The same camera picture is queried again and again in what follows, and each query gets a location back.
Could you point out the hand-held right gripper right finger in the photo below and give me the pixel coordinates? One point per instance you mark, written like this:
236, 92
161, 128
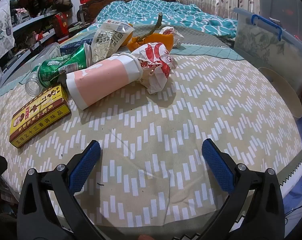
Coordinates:
217, 165

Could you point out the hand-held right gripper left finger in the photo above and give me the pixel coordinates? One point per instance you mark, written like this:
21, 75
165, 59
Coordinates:
84, 166

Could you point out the yellow seasoning box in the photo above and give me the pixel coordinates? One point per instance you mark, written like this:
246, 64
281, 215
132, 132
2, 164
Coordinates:
38, 120

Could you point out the clear plastic bottle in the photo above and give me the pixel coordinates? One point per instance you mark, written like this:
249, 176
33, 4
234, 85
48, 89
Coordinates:
32, 86

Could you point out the beige trash bin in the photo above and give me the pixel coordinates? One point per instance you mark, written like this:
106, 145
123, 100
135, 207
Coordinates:
283, 90

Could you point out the green drink can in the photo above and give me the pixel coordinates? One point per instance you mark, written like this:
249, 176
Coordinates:
63, 66

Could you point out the blue milk carton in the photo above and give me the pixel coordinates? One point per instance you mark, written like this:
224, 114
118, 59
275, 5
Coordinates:
71, 47

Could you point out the pink paper cup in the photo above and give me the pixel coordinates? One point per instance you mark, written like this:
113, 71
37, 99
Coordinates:
98, 80

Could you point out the red and white paper wrapper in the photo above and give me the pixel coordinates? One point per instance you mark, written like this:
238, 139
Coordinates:
156, 60

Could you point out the clear storage box blue lid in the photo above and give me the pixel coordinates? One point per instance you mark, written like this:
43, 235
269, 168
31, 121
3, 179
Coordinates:
261, 47

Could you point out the silver food packet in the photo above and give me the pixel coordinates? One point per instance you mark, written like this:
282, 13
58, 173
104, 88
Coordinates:
108, 40

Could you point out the white floral print pillow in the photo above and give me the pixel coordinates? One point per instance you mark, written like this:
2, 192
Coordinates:
2, 30

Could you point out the orange pumpkin piece with stem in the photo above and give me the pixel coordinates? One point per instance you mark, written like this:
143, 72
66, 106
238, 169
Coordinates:
163, 38

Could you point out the small crumpled paper wrapper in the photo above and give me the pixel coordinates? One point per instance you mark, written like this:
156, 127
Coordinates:
172, 33

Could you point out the red gift box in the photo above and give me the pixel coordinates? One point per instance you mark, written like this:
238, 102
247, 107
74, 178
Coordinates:
61, 26

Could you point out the grey shelf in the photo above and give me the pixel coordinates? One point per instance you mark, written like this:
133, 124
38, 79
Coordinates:
33, 21

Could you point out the teal patterned duvet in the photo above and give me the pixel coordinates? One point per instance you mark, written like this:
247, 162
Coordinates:
191, 15

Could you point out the dark handbag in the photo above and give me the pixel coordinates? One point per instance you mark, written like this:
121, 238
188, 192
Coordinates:
63, 3

